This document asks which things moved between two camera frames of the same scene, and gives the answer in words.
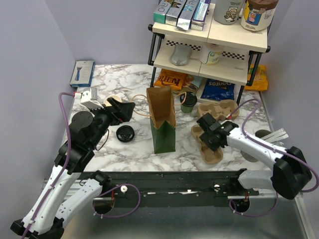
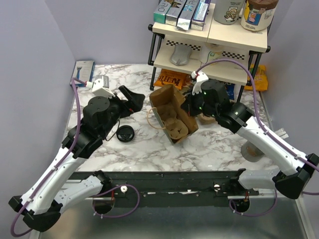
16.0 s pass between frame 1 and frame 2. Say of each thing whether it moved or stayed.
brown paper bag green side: moved
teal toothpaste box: stayed
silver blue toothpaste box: stayed
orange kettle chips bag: stayed
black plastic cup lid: stayed
